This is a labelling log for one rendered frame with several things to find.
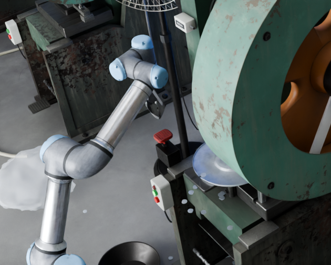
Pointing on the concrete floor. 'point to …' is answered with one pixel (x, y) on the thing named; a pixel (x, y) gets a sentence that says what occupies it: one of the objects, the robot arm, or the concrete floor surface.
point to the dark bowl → (131, 254)
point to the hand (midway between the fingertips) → (159, 116)
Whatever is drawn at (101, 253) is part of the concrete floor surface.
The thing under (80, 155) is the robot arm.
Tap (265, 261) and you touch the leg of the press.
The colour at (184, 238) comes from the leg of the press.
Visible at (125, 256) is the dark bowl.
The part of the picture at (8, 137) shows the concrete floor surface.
